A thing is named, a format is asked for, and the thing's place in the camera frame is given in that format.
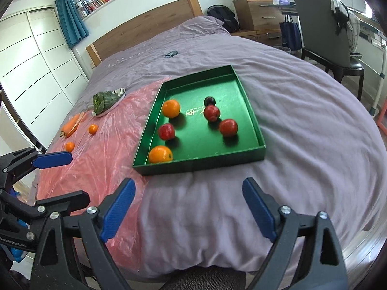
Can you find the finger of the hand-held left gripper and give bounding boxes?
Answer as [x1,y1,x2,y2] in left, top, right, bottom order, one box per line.
[0,190,91,218]
[0,146,73,185]

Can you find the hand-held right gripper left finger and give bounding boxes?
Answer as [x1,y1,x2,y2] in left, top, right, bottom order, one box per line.
[30,178,136,290]

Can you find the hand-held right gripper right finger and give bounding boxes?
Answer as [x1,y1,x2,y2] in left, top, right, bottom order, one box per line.
[242,178,348,290]

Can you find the red apple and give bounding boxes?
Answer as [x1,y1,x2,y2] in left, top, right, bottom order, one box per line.
[203,105,221,122]
[219,119,239,137]
[158,123,176,141]

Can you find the green cardboard tray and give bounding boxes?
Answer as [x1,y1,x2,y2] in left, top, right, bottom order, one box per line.
[132,65,267,176]

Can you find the carrot on small plate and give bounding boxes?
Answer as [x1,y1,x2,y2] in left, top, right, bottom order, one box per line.
[65,112,85,138]

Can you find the pink plastic sheet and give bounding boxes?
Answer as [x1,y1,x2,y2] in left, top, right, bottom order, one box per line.
[36,80,170,253]

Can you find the bok choy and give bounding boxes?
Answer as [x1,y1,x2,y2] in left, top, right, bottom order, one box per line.
[92,91,120,113]

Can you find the grey herringbone fabric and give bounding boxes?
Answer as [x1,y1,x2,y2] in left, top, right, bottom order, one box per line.
[159,265,247,290]

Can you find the white wardrobe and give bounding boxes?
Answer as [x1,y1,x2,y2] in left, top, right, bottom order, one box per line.
[0,8,91,154]

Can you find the oval silver plate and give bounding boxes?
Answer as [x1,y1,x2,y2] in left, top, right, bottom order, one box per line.
[91,87,127,118]

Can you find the teal curtain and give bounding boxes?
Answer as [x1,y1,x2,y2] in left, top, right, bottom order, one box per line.
[55,0,89,49]

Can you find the wooden headboard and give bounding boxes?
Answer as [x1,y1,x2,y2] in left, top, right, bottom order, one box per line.
[86,0,204,67]

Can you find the dark blue tote bag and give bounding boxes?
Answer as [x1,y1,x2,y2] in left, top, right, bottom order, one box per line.
[279,15,303,52]

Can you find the grey chair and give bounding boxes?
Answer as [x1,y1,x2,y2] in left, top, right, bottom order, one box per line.
[293,0,365,100]

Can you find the wooden nightstand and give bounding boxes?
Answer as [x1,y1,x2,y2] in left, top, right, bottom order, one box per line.
[233,0,291,47]

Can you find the black backpack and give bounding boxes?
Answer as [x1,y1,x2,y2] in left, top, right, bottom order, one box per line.
[207,5,240,33]

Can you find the clothes on chair back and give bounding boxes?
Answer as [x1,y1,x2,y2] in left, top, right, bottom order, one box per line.
[330,0,360,53]

